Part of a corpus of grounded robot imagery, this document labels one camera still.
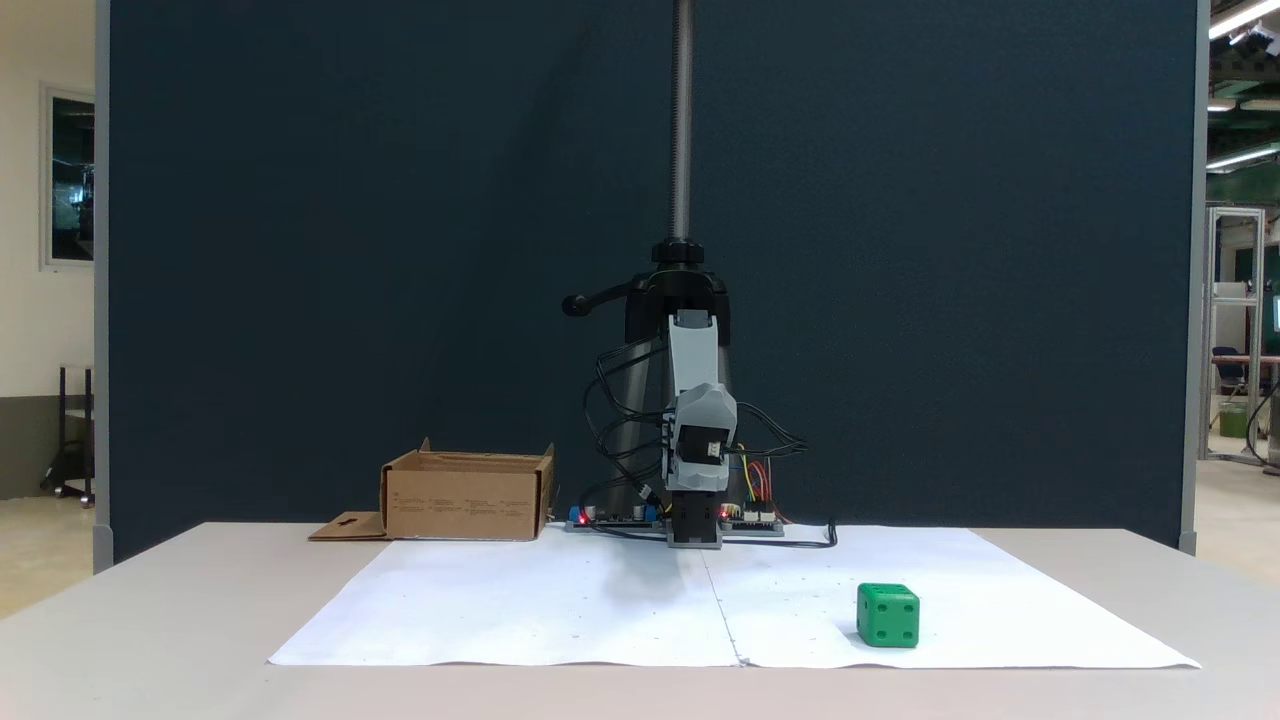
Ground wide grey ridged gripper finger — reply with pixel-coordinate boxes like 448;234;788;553
680;383;739;453

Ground green dice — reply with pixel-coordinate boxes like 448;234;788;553
856;583;921;649

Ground blue circuit board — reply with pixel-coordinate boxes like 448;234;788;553
565;505;663;532

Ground white paper sheet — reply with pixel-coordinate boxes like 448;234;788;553
268;522;741;668
700;525;1201;670

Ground brown cardboard box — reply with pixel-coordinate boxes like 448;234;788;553
308;437;557;542

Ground dark blue partition panel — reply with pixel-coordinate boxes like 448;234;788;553
95;0;1211;573

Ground blue chair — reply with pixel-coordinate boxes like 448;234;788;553
1212;345;1251;403

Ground black cart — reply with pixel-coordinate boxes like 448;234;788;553
40;365;97;508

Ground ceiling strip light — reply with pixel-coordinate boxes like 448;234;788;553
1208;0;1280;41

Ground white framed window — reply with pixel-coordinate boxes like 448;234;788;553
40;85;97;272

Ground black gripper motor cable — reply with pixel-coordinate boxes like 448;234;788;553
735;400;809;463

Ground dark circuit board with wires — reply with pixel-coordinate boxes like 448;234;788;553
720;505;787;537

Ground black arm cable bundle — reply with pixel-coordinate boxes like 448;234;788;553
582;340;671;513

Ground black table cable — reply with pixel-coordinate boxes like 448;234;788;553
578;518;838;550

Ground black camera tripod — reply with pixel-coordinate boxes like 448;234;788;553
562;0;733;521

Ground aluminium frame rack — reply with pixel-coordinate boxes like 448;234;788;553
1200;205;1271;466

